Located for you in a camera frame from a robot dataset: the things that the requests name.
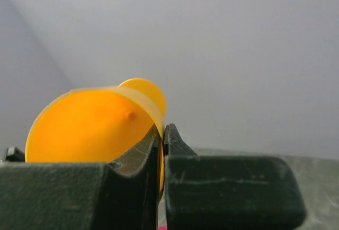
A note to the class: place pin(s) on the magenta plastic goblet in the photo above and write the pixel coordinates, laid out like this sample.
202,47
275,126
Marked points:
162,228

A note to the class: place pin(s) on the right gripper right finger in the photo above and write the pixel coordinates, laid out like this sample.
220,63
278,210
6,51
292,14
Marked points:
228,192

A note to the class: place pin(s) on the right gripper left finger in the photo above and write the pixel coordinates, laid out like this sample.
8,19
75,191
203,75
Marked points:
122,194

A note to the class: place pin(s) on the orange plastic goblet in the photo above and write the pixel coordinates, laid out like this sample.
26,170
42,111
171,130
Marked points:
96,124

